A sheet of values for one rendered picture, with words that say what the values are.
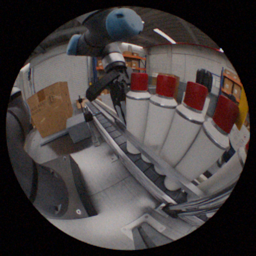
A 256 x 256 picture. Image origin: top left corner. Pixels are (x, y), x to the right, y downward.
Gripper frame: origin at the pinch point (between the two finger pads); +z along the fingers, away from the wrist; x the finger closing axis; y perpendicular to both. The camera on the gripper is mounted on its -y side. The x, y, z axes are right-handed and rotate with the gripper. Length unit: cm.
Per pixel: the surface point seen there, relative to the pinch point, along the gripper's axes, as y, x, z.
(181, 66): 460, 71, -174
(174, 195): -2.8, -16.3, 15.5
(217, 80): 434, -105, -59
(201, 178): 3.7, -20.8, 14.4
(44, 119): -33.9, 26.0, -17.7
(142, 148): -3.8, -9.6, 2.3
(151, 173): -2.4, -8.6, 11.2
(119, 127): -3.9, -2.5, -1.7
